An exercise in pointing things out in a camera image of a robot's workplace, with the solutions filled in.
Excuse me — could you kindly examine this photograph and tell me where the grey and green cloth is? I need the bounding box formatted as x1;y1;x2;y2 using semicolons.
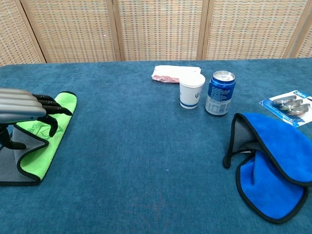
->
0;91;78;186

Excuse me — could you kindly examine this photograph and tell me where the wicker folding screen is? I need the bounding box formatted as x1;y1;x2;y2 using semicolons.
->
0;0;312;67

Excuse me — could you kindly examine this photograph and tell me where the blister pack of metal clips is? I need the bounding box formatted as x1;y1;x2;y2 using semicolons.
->
259;90;312;128

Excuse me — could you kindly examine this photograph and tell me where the white paper cup blue print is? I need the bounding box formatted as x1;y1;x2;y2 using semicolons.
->
179;74;206;110

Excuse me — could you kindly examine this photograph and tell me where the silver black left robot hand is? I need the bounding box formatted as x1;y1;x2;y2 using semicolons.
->
0;88;73;150

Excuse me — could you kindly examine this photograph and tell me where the white pink tissue pack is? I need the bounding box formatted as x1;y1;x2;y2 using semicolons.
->
151;65;202;84

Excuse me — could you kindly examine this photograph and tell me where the blue microfibre cloth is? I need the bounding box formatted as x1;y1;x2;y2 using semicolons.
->
222;112;312;224

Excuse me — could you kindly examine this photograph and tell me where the blue drink can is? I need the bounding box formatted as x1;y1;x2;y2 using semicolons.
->
205;70;236;116

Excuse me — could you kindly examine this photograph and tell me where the teal carpet table cover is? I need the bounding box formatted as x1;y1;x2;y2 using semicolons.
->
0;58;312;234

